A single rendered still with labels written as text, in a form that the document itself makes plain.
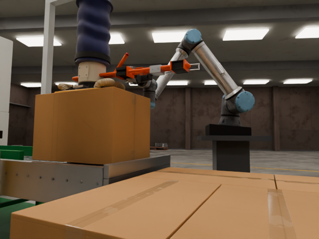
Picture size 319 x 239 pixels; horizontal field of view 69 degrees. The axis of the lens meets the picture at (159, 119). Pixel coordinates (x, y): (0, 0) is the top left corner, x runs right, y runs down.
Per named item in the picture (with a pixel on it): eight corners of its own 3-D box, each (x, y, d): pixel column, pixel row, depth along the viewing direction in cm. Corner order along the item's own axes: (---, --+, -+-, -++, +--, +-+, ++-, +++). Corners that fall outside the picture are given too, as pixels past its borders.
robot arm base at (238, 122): (215, 126, 202) (216, 115, 203) (238, 128, 201) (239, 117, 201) (220, 125, 183) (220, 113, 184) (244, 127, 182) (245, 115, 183)
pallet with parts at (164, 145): (168, 149, 1449) (168, 142, 1452) (167, 150, 1351) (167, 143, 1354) (145, 149, 1463) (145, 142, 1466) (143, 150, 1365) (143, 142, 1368)
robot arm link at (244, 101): (248, 105, 185) (191, 31, 183) (260, 103, 168) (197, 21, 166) (234, 117, 183) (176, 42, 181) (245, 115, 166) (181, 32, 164)
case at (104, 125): (32, 159, 141) (35, 94, 144) (80, 155, 177) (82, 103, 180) (111, 165, 115) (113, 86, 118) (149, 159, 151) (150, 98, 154)
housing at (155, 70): (149, 73, 130) (149, 65, 130) (154, 76, 136) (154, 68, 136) (160, 72, 127) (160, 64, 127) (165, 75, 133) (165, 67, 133)
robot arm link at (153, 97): (154, 109, 175) (154, 93, 176) (155, 107, 163) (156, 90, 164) (141, 109, 174) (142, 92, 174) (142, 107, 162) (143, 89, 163)
